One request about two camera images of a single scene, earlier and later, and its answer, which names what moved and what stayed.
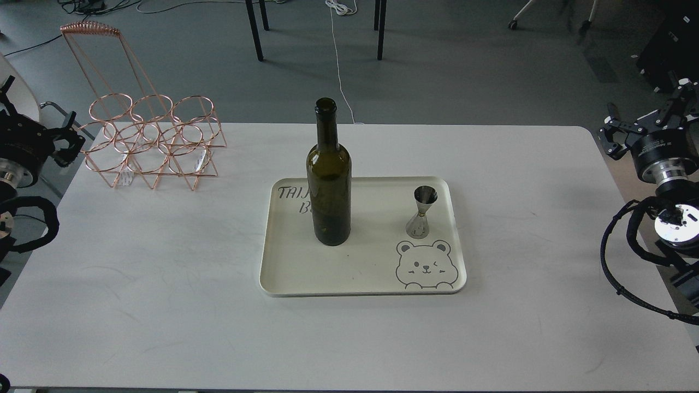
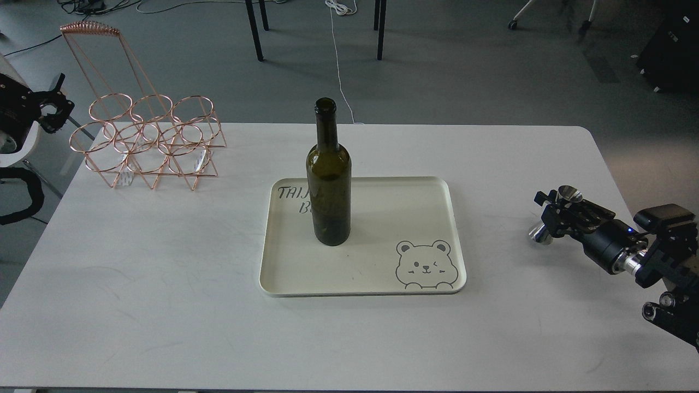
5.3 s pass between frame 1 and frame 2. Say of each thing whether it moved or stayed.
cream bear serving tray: stayed
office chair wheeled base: stayed
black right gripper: moved
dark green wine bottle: stayed
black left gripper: moved
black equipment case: stayed
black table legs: stayed
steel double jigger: moved
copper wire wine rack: stayed
